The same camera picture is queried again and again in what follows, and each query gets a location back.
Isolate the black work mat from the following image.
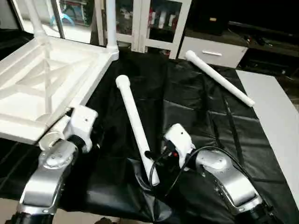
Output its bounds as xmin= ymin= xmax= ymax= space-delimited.
xmin=0 ymin=30 xmax=299 ymax=224

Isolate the white drawer unit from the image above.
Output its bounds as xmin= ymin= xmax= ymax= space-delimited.
xmin=178 ymin=36 xmax=249 ymax=69

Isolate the white glass-door cabinet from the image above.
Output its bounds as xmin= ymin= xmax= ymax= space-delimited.
xmin=95 ymin=0 xmax=193 ymax=59

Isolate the white plastic table top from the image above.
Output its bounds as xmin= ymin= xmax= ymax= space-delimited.
xmin=0 ymin=36 xmax=120 ymax=146

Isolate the teal storage box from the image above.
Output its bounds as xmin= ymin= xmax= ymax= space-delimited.
xmin=60 ymin=0 xmax=95 ymax=27

